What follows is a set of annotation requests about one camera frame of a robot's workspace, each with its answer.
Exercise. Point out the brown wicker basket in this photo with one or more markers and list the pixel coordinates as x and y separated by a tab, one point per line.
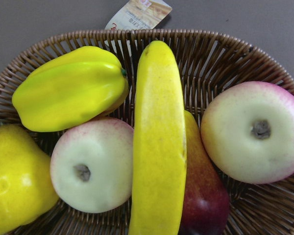
209	63

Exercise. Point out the paper basket tag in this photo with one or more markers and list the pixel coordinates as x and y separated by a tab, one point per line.
139	14

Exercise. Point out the pink white apple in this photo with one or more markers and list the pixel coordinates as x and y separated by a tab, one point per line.
91	165
248	132

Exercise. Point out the yellow star fruit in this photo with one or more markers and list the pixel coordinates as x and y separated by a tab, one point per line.
71	90

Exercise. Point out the red yellow apple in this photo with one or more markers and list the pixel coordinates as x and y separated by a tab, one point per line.
206	201

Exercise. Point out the yellow pear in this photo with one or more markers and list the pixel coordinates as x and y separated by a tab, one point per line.
26	191

